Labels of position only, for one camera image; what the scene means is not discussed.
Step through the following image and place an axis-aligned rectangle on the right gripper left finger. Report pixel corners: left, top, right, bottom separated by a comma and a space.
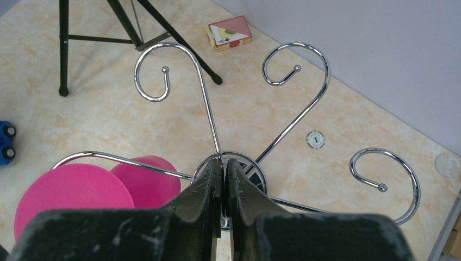
7, 159, 223, 260

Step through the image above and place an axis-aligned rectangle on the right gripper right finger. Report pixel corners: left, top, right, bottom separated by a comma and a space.
227, 159, 414, 260

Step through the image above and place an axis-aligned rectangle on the magenta plastic goblet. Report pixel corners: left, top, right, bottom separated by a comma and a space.
14, 163, 181, 240

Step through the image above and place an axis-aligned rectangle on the chrome wine glass rack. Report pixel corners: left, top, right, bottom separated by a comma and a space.
57, 42, 422, 226

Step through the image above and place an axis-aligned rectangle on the white poker chip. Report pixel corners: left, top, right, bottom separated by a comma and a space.
306, 130, 326, 150

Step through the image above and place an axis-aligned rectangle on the clear round coaster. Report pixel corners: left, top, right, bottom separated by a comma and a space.
434, 153, 460, 178

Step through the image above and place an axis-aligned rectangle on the small pink card box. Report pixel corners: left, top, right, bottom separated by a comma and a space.
205, 15, 253, 52

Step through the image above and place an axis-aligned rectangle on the black music stand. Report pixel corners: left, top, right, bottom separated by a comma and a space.
58, 0, 223, 97

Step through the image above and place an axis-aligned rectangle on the blue orange toy car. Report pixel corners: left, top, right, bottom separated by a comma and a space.
1, 121, 17, 165

